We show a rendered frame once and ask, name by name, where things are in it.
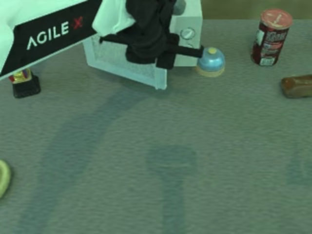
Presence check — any red labelled can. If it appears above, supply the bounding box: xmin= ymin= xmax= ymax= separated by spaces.
xmin=251 ymin=9 xmax=293 ymax=67

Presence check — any yellow-green ring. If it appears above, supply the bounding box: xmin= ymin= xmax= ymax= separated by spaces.
xmin=0 ymin=159 xmax=12 ymax=198

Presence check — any brown bread loaf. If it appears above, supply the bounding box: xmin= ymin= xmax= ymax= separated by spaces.
xmin=280 ymin=75 xmax=312 ymax=99

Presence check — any white toy appliance with knob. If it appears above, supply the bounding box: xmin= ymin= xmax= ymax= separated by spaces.
xmin=168 ymin=0 xmax=204 ymax=68

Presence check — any round white dial knob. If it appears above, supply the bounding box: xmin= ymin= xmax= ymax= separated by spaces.
xmin=179 ymin=27 xmax=196 ymax=40

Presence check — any blue service bell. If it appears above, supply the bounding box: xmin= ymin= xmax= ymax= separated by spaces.
xmin=195 ymin=46 xmax=226 ymax=78

